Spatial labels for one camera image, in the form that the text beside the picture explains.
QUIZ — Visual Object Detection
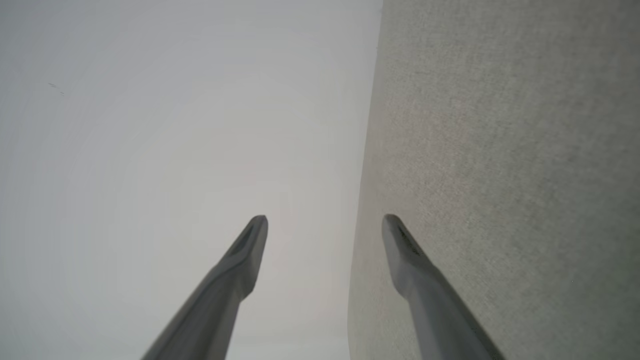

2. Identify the grey fabric panel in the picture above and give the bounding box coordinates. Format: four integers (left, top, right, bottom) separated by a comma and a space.
347, 0, 640, 360

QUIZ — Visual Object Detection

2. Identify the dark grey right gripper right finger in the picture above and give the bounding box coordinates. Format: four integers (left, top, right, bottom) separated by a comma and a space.
382, 214, 506, 360

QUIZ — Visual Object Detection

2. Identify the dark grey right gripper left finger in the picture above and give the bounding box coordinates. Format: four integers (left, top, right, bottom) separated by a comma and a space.
141, 215, 269, 360

